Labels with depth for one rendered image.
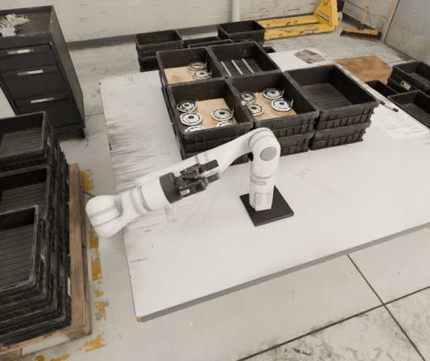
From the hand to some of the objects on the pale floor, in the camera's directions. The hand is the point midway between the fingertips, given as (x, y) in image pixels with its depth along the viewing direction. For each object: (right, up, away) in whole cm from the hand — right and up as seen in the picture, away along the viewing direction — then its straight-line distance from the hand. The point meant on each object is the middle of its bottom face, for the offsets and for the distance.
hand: (217, 168), depth 77 cm
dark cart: (-140, +47, +206) cm, 253 cm away
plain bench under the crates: (+25, -22, +138) cm, 142 cm away
